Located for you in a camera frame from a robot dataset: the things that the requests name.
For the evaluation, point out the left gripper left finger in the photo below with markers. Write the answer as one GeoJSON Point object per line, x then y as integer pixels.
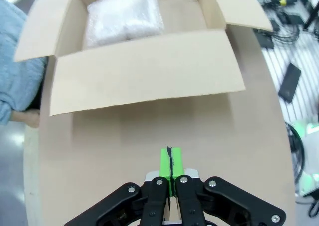
{"type": "Point", "coordinates": [154, 201]}

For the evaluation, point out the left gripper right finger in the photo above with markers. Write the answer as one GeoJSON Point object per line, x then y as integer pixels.
{"type": "Point", "coordinates": [194, 201]}

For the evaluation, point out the brown cardboard box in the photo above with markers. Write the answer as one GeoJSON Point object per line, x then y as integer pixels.
{"type": "Point", "coordinates": [144, 81]}

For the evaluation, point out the person's right forearm blue sleeve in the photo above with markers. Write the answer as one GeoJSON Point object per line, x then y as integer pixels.
{"type": "Point", "coordinates": [25, 86]}

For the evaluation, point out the white bubble wrap bundle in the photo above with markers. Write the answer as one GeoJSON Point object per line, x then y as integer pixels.
{"type": "Point", "coordinates": [119, 19]}

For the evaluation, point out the person's right hand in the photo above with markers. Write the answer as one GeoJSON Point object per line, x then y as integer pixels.
{"type": "Point", "coordinates": [27, 118]}

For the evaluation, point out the black flat device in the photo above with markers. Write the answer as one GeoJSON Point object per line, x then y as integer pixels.
{"type": "Point", "coordinates": [289, 83]}

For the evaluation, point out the black power adapter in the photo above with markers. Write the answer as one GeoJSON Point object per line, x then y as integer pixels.
{"type": "Point", "coordinates": [295, 18]}

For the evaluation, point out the yellow emergency stop button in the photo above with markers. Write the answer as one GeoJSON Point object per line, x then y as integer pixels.
{"type": "Point", "coordinates": [282, 2]}

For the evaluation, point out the person in blue fleece sweater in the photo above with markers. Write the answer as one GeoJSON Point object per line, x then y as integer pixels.
{"type": "Point", "coordinates": [10, 21]}

